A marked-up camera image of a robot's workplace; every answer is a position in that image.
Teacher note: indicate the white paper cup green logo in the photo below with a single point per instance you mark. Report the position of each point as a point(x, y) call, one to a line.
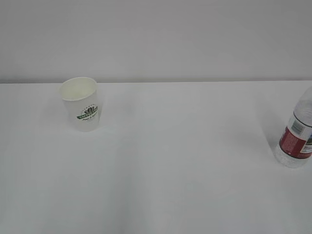
point(80, 99)

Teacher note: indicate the clear plastic water bottle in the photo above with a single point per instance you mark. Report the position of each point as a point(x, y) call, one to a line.
point(295, 145)

